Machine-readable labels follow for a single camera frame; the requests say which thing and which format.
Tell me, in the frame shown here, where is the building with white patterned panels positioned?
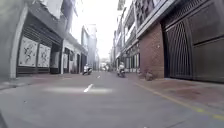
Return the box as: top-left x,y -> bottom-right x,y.
0,0 -> 78,81

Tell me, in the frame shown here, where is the grey asphalt road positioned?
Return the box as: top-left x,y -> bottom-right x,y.
0,70 -> 224,128

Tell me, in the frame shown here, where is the row of grey buildings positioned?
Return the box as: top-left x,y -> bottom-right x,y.
80,23 -> 101,72

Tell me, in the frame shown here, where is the reddish paved strip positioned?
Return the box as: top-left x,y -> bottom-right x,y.
126,73 -> 224,118

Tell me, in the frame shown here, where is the row of buildings with balconies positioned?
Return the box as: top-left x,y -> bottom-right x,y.
111,0 -> 141,74

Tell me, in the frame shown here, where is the red brick building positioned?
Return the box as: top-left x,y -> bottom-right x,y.
134,0 -> 224,84

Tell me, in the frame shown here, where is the white scooter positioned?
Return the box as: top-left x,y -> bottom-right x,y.
116,61 -> 127,79
82,63 -> 94,76

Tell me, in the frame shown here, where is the white building with dark doors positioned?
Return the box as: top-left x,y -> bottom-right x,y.
59,31 -> 88,75

